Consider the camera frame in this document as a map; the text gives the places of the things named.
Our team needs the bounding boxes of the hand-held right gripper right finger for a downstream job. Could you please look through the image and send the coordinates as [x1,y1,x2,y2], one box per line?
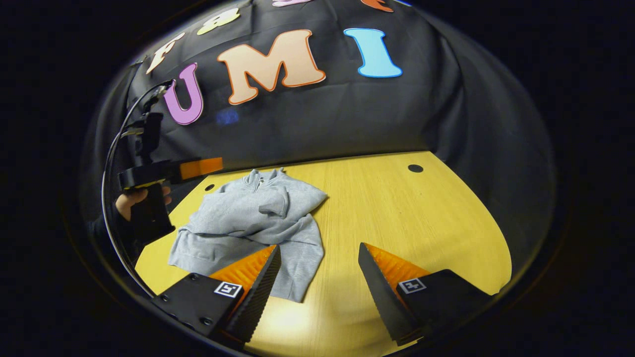
[358,242,495,346]

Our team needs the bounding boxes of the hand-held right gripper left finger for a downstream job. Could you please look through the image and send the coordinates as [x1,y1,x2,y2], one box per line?
[151,244,282,345]

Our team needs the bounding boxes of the grey zip-neck sweatshirt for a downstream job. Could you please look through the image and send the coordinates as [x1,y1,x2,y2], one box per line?
[168,168,329,303]

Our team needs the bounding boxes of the black backdrop cloth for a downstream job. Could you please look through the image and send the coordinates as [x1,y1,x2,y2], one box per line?
[79,0,556,258]

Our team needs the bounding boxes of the black cable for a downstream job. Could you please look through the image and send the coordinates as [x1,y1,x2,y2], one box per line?
[101,82,167,298]

